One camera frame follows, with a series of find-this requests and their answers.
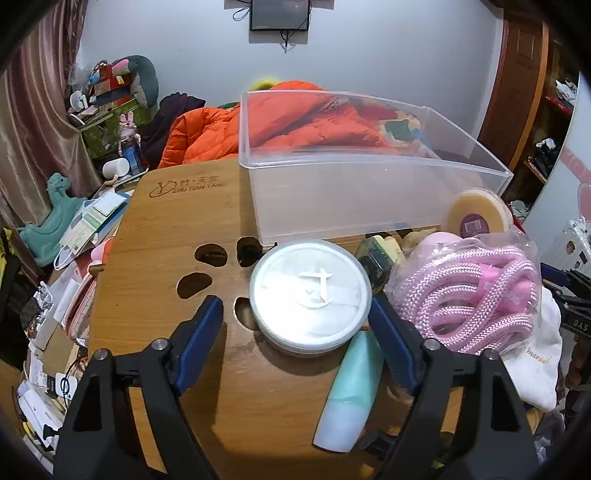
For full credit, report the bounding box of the red patchwork box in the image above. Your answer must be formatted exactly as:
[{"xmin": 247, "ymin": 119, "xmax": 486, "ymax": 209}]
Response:
[{"xmin": 90, "ymin": 60, "xmax": 137, "ymax": 106}]

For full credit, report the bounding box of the white cloth bag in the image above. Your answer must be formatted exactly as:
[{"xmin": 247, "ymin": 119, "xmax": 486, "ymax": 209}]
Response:
[{"xmin": 501, "ymin": 286, "xmax": 564, "ymax": 411}]

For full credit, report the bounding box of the white cup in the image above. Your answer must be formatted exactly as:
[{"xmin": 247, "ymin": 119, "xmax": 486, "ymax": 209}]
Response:
[{"xmin": 102, "ymin": 158, "xmax": 131, "ymax": 180}]

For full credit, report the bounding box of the green packet black flower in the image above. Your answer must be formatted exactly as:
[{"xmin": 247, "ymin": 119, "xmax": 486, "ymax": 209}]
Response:
[{"xmin": 355, "ymin": 234, "xmax": 403, "ymax": 295}]

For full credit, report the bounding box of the colourful patchwork blanket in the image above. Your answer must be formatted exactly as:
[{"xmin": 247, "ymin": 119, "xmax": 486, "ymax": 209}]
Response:
[{"xmin": 369, "ymin": 106, "xmax": 432, "ymax": 148}]

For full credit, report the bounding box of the dark purple cloth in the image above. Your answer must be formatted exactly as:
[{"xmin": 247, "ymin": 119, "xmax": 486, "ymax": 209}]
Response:
[{"xmin": 139, "ymin": 92, "xmax": 206, "ymax": 169}]

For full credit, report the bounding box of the pink plastic item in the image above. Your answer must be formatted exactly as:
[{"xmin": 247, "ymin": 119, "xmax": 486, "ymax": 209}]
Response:
[{"xmin": 88, "ymin": 242, "xmax": 114, "ymax": 278}]

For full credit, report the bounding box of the pink round handheld fan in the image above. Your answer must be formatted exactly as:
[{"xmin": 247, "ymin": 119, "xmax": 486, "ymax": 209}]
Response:
[{"xmin": 416, "ymin": 232, "xmax": 462, "ymax": 252}]

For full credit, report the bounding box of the clear plastic storage box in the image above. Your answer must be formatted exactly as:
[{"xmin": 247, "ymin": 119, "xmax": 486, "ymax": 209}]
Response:
[{"xmin": 239, "ymin": 90, "xmax": 514, "ymax": 246}]

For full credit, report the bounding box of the white device box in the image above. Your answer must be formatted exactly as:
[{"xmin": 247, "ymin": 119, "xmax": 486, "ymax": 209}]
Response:
[{"xmin": 46, "ymin": 373, "xmax": 77, "ymax": 402}]

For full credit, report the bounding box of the pink rope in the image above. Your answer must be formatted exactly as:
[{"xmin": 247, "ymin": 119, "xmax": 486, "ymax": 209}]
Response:
[{"xmin": 383, "ymin": 231, "xmax": 543, "ymax": 356}]

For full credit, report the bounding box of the wooden desktop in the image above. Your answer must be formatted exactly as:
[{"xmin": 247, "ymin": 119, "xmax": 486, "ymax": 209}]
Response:
[{"xmin": 85, "ymin": 158, "xmax": 444, "ymax": 480}]

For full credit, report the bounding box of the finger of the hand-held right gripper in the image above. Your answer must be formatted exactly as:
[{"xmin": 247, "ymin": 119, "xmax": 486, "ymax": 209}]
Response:
[
  {"xmin": 539, "ymin": 262, "xmax": 591, "ymax": 298},
  {"xmin": 551, "ymin": 288, "xmax": 591, "ymax": 312}
]

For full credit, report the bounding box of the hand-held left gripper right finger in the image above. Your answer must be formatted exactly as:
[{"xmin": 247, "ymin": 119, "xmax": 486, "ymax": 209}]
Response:
[{"xmin": 368, "ymin": 293, "xmax": 541, "ymax": 480}]

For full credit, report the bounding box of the grey plush cushion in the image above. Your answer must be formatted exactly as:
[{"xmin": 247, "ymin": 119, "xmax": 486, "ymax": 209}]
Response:
[{"xmin": 124, "ymin": 55, "xmax": 160, "ymax": 109}]

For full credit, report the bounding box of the small wall monitor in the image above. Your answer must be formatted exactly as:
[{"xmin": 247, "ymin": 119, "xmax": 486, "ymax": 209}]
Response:
[{"xmin": 250, "ymin": 0, "xmax": 310, "ymax": 32}]

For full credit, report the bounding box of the green patterned storage box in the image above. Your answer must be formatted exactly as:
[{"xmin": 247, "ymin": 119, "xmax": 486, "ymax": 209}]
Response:
[{"xmin": 81, "ymin": 104, "xmax": 151, "ymax": 160}]

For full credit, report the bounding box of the teal tube bottle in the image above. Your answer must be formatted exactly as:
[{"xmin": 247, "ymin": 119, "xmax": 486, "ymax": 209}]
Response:
[{"xmin": 313, "ymin": 330, "xmax": 385, "ymax": 450}]

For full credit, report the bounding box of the pile of papers and books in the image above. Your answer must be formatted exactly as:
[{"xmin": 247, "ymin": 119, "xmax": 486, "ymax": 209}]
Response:
[{"xmin": 14, "ymin": 189, "xmax": 134, "ymax": 462}]

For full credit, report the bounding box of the teal dinosaur plush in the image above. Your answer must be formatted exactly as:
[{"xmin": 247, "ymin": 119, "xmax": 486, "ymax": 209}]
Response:
[{"xmin": 18, "ymin": 173, "xmax": 88, "ymax": 266}]

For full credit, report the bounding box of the orange puffer jacket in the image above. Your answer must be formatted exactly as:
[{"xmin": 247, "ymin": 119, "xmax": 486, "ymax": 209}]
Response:
[{"xmin": 157, "ymin": 80, "xmax": 393, "ymax": 169}]

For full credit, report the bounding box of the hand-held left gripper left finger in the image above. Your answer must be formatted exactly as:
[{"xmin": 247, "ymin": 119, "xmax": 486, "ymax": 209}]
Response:
[{"xmin": 53, "ymin": 295, "xmax": 227, "ymax": 480}]

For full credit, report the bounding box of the white round lidded container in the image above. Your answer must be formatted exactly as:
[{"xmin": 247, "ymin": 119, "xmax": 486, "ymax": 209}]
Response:
[{"xmin": 249, "ymin": 240, "xmax": 372, "ymax": 356}]

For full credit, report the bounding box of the striped pink curtain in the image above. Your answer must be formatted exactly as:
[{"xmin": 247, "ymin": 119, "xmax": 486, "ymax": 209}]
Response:
[{"xmin": 0, "ymin": 0, "xmax": 100, "ymax": 232}]

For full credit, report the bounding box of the wooden shelf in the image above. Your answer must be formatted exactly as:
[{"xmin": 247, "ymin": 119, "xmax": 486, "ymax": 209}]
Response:
[{"xmin": 505, "ymin": 41, "xmax": 580, "ymax": 204}]

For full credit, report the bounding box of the white wardrobe door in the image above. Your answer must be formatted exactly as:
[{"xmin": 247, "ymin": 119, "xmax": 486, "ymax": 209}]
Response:
[{"xmin": 522, "ymin": 69, "xmax": 591, "ymax": 278}]

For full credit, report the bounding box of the wooden door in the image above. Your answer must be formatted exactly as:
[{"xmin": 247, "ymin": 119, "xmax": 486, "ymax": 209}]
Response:
[{"xmin": 478, "ymin": 18, "xmax": 550, "ymax": 169}]

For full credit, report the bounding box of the black clip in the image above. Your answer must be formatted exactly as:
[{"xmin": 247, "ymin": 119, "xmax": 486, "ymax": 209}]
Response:
[{"xmin": 360, "ymin": 429, "xmax": 402, "ymax": 462}]

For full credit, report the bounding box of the beige round jar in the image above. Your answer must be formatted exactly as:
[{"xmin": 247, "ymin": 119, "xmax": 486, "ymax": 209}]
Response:
[{"xmin": 445, "ymin": 188, "xmax": 514, "ymax": 238}]

